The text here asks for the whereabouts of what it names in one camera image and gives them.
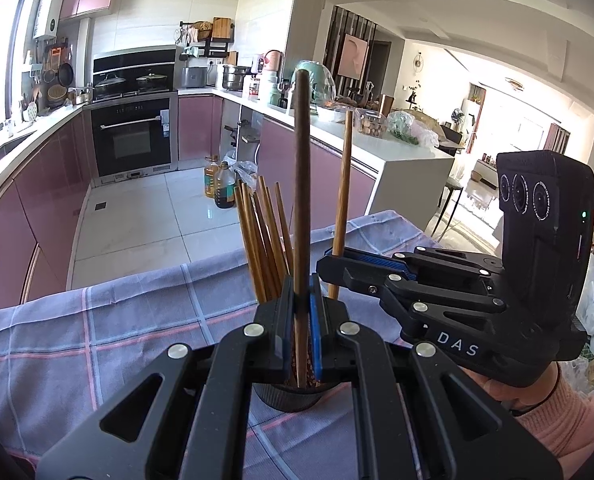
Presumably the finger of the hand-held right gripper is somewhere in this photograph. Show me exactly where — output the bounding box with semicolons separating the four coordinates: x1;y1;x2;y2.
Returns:
326;246;504;289
316;256;508;342

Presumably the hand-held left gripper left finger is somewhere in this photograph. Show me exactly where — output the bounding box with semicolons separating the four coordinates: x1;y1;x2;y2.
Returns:
36;276;298;480

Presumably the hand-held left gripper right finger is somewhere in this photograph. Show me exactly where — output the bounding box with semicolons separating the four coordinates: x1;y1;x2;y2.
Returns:
307;276;563;480

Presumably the floral-end wooden chopstick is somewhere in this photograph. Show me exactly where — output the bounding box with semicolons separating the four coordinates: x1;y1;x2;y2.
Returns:
327;110;354;301
293;69;312;388

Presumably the black mesh utensil holder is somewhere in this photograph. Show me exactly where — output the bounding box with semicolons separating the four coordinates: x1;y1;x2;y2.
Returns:
249;305;348;413

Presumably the bunch of wooden chopsticks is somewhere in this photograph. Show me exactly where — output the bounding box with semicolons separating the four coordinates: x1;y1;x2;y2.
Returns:
233;176;295;303

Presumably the person's right hand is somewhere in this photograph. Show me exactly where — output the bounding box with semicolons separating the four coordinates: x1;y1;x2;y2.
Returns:
460;365;561;413

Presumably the pink peninsula cabinet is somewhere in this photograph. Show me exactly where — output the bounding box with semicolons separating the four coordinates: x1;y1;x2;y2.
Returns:
177;92;455;231

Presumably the crumpled clear plastic bag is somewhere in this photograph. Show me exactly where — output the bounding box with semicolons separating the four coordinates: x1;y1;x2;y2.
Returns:
232;160;258;186

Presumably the bag of green vegetables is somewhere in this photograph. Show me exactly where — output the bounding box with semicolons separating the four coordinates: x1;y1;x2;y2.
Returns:
386;110;440;148

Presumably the clear glass jar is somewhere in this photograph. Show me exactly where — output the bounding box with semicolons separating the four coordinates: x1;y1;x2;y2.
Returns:
357;110;385;136

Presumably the dark oil bottle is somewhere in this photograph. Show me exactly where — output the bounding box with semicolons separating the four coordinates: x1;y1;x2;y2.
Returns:
213;161;237;209

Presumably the blue-grey plaid cloth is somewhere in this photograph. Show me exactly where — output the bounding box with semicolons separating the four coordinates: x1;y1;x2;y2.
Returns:
0;209;450;480

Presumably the white bowl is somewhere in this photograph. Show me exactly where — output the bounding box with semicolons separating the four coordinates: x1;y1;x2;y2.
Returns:
316;105;348;123

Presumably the steel stockpot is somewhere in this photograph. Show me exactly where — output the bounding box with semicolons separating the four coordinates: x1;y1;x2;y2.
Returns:
221;65;250;92

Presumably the wooden slat divider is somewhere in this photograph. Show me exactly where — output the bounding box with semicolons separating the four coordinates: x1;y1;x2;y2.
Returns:
324;5;378;96

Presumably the black built-in oven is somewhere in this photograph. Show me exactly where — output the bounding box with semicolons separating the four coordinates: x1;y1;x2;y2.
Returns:
89;96;173;178

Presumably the silver rice cooker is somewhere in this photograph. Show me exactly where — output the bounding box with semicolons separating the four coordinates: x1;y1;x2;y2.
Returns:
181;66;209;89

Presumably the black lidded pan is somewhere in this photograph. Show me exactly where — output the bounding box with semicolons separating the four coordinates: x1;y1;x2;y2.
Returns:
94;74;128;96
136;74;169;93

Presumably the pink base cabinet run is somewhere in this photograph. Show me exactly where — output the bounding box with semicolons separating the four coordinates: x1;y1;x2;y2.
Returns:
0;107;95;321

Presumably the black range hood unit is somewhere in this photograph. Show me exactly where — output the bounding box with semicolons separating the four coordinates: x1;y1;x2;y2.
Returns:
93;49;178;96

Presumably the white water heater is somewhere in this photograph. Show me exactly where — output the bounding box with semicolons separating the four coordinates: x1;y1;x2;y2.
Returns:
33;0;66;40

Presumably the framed wall painting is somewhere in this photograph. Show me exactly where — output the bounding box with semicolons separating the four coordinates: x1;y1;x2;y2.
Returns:
338;34;370;81

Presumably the black wall rack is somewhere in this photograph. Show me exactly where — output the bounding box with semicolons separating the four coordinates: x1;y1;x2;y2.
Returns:
179;19;235;61

